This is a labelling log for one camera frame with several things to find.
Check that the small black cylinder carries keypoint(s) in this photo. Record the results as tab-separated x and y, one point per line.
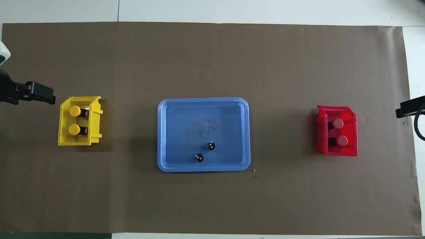
199	158
211	145

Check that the red plastic bin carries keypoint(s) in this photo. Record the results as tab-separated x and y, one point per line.
352	149

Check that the yellow plastic bin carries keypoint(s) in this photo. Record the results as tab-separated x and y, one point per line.
95	122

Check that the yellow push button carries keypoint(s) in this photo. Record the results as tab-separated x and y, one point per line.
74	111
74	129

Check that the red push button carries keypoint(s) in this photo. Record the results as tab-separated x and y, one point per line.
337	123
341	140

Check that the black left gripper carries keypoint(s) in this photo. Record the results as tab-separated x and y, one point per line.
5	88

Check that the brown paper mat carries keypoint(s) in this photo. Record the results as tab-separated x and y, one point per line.
212	49

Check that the blue plastic tray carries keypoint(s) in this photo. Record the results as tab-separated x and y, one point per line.
186	132

